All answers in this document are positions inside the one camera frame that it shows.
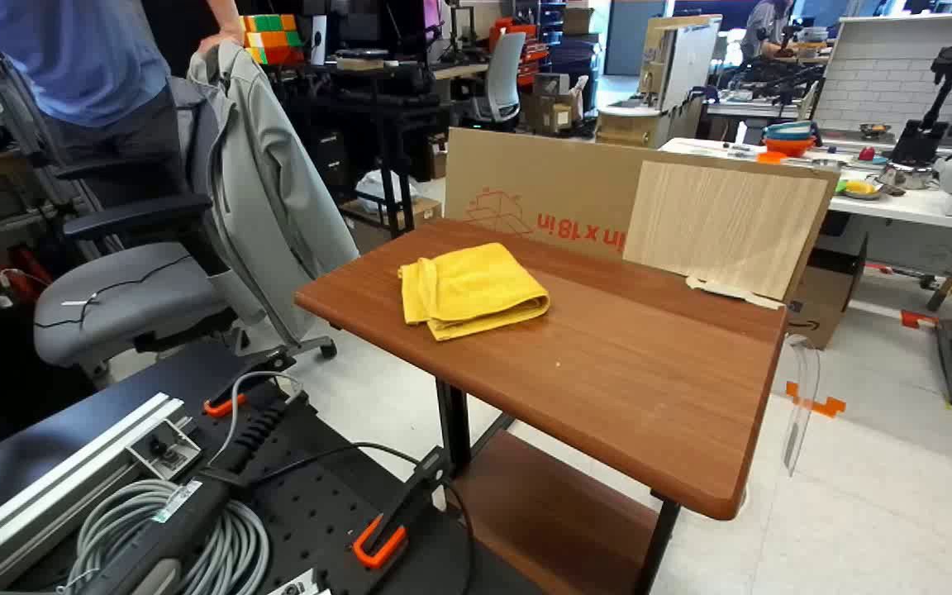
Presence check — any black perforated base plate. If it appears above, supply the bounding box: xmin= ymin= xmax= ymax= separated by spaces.
xmin=9 ymin=391 xmax=481 ymax=595

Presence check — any large cardboard box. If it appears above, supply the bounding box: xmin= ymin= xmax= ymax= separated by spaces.
xmin=448 ymin=128 xmax=653 ymax=260

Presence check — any person in blue shirt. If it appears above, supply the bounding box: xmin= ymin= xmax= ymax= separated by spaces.
xmin=0 ymin=0 xmax=253 ymax=157

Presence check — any grey jacket on chair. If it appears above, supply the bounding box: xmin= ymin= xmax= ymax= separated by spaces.
xmin=189 ymin=42 xmax=360 ymax=344

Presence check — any yellow towel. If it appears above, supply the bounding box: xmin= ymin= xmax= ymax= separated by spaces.
xmin=397 ymin=242 xmax=554 ymax=340

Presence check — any grey coiled cable bundle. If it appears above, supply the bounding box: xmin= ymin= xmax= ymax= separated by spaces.
xmin=58 ymin=477 xmax=276 ymax=595

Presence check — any orange black clamp front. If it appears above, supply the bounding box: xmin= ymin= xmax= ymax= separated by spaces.
xmin=351 ymin=445 xmax=450 ymax=570

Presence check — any white pegboard panel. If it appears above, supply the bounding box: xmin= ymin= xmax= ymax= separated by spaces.
xmin=814 ymin=13 xmax=952 ymax=128

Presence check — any orange black clamp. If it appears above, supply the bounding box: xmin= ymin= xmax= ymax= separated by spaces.
xmin=351 ymin=445 xmax=450 ymax=570
xmin=202 ymin=358 xmax=293 ymax=420

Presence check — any black desk in background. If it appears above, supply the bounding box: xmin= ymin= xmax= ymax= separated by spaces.
xmin=270 ymin=62 xmax=464 ymax=234

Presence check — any grey office chair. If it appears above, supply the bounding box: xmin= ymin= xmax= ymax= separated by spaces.
xmin=34 ymin=82 xmax=334 ymax=366

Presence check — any aluminium extrusion rail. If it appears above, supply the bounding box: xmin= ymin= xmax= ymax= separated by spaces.
xmin=0 ymin=394 xmax=183 ymax=589

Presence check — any colourful cube toy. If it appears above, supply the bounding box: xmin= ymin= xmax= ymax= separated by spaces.
xmin=243 ymin=13 xmax=304 ymax=67

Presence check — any white desk at right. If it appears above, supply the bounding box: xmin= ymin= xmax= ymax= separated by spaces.
xmin=664 ymin=135 xmax=952 ymax=404

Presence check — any brown wooden side table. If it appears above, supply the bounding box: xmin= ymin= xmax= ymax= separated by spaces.
xmin=299 ymin=220 xmax=784 ymax=595

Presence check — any orange black clamp rear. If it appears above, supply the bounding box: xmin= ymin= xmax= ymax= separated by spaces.
xmin=202 ymin=358 xmax=293 ymax=420

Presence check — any light wooden board panel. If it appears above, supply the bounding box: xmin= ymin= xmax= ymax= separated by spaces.
xmin=622 ymin=153 xmax=838 ymax=309

